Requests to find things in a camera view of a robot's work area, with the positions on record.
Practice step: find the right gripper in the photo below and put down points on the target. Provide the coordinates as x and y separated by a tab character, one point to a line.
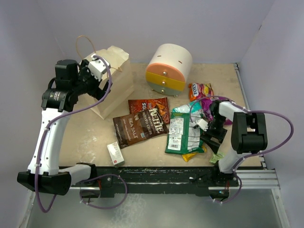
214	145

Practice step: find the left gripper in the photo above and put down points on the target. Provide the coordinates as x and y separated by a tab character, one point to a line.
96	92

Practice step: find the light green snack packet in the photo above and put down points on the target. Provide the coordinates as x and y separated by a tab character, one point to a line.
216	157

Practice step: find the white paper bag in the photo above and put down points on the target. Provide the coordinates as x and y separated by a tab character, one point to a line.
120	73

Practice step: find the yellow snack packet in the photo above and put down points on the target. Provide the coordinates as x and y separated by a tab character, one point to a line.
189	156

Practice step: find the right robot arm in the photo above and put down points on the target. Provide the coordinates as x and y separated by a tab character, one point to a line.
248	131

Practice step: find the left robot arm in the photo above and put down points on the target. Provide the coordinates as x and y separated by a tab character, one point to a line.
72	79

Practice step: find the green snack bag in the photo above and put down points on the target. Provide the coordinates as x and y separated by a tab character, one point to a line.
183	137

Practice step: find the red chips bag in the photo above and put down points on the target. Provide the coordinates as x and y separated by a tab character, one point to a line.
138	105

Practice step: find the purple snack bag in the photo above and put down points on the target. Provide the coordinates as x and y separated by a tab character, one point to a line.
205	104

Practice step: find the teal snack bag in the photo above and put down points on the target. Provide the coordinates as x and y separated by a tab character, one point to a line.
192	107

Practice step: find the brown Kettle chips bag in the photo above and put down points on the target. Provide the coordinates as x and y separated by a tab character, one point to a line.
138	127

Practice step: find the orange Fox's candy bag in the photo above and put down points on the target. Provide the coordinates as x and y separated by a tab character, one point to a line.
198	91

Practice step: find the small white box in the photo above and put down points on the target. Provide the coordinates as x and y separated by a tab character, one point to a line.
115	154

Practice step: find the pastel mini drawer cabinet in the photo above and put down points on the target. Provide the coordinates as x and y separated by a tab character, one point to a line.
168	70

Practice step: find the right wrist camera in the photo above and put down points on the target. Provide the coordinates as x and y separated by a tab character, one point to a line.
202	124

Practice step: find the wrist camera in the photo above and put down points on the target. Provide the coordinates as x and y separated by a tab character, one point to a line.
202	124
98	68

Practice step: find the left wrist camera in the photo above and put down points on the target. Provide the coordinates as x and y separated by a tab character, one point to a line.
98	68

